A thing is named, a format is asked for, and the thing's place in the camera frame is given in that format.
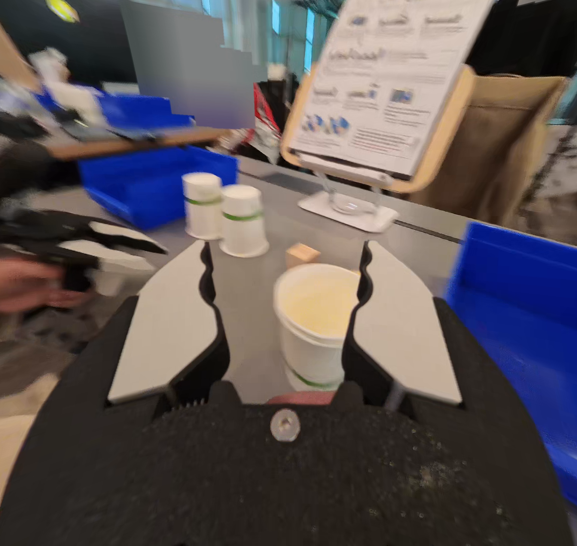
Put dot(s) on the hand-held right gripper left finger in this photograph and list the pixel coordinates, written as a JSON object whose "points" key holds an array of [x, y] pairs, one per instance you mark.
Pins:
{"points": [[166, 329]]}

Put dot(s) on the wooden cube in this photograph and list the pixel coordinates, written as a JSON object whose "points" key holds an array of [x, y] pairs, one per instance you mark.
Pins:
{"points": [[302, 255]]}

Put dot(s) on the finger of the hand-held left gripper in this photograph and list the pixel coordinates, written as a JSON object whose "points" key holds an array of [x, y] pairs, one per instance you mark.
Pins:
{"points": [[126, 235], [121, 260]]}

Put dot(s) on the black panel yellow emblem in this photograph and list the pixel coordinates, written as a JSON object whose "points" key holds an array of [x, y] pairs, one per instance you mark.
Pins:
{"points": [[67, 45]]}

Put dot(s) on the wooden desk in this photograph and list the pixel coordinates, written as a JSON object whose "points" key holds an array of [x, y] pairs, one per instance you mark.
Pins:
{"points": [[171, 139]]}

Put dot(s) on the blue plastic bin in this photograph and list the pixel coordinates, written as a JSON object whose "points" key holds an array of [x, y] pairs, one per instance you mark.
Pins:
{"points": [[518, 307], [144, 185], [144, 111]]}

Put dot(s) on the person's beige hoodie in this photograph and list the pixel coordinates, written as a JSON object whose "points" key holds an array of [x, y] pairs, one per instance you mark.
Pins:
{"points": [[18, 429]]}

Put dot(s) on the person's left hand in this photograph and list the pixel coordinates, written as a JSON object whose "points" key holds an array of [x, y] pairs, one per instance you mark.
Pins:
{"points": [[31, 284]]}

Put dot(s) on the printed instruction sheet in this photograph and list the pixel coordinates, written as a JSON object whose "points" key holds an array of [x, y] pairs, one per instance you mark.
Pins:
{"points": [[387, 81]]}

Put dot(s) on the tan cloth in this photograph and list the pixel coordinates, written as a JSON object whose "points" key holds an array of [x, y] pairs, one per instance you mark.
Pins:
{"points": [[496, 149]]}

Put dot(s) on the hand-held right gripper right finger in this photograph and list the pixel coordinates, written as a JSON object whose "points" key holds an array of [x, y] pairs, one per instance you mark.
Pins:
{"points": [[405, 334]]}

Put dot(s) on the person's right hand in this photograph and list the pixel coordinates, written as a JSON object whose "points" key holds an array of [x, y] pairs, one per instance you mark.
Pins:
{"points": [[302, 398]]}

